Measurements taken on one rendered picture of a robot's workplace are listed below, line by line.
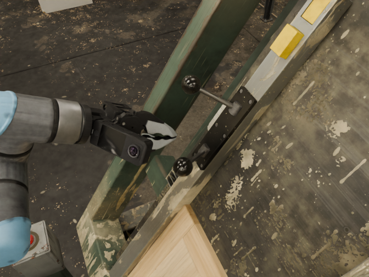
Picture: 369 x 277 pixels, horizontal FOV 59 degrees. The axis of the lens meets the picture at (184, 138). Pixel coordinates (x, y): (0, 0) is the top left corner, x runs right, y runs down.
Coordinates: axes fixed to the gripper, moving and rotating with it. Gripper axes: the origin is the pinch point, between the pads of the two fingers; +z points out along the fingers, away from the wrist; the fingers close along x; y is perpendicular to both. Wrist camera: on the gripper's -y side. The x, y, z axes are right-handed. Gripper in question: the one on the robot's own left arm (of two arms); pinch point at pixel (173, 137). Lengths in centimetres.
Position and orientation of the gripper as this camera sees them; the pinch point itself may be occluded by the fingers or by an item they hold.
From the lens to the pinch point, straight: 68.8
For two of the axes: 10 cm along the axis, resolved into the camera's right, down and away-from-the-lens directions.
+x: -3.1, 9.1, 2.7
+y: -5.6, -4.1, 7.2
